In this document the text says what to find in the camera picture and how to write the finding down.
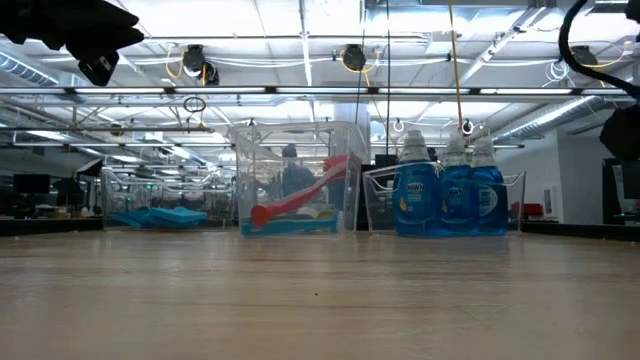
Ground person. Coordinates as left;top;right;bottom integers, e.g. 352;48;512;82
279;143;320;206

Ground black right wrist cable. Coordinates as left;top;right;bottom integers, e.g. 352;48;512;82
558;0;640;100

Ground blue Dawn dish soap bottle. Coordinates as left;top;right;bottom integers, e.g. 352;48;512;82
391;128;444;237
439;130;476;237
469;135;510;236

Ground black hanging cable loop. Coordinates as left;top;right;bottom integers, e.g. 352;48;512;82
182;95;207;114

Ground white wall dispenser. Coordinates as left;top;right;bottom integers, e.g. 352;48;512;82
543;184;559;217

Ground silver ventilation duct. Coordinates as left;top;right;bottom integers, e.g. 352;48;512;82
492;94;601;146

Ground clear plastic bin with handles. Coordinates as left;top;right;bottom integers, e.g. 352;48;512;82
362;160;527;235

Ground long ceiling light bar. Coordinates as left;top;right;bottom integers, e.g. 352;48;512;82
0;85;634;97

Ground shallow clear plastic bin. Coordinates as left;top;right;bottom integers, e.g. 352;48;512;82
99;166;239;231

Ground deep clear plastic tub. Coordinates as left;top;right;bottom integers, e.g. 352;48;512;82
227;121;370;239

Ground yellow hanging cable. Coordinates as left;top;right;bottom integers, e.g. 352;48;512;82
447;0;474;151

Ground dark wall screen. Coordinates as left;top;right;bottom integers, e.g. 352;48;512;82
602;157;640;226

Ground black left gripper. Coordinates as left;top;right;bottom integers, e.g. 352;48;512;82
0;0;146;87

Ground black ceiling cable reel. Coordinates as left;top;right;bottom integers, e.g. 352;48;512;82
571;44;599;67
182;43;221;86
340;43;369;72

